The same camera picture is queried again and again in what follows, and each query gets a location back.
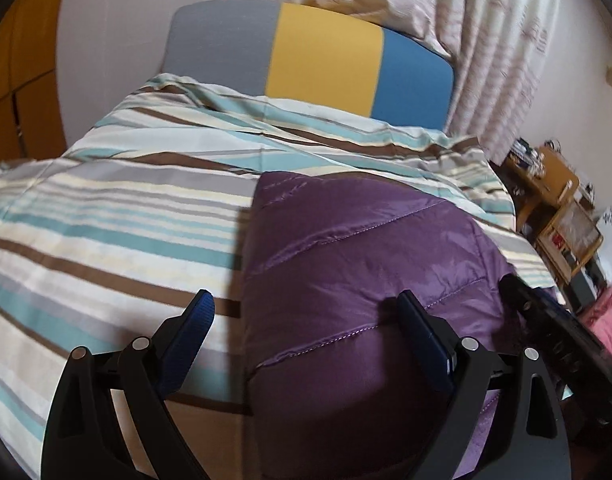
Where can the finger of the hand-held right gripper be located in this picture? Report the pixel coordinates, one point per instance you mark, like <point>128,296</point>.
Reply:
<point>517,292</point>

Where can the grey yellow blue headboard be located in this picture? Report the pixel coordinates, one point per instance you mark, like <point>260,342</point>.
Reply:
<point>326,60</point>

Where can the pink cloth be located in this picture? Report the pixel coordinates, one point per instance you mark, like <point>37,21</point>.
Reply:
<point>608,302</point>

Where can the white floral curtain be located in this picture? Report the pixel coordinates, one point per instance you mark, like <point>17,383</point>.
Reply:
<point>486,25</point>

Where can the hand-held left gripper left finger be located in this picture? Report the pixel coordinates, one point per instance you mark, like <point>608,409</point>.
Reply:
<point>198,310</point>

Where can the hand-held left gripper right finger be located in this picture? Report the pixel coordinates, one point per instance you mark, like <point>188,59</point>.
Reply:
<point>420,330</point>

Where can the wooden shelf unit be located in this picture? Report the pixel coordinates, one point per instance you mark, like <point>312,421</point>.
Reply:
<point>561,210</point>

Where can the wooden wardrobe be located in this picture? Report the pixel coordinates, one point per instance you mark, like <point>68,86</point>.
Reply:
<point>20,50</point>

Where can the striped duvet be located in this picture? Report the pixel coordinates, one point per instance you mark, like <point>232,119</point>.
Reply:
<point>110,220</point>

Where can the purple quilted jacket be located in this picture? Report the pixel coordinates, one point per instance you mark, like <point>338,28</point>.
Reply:
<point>346,270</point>

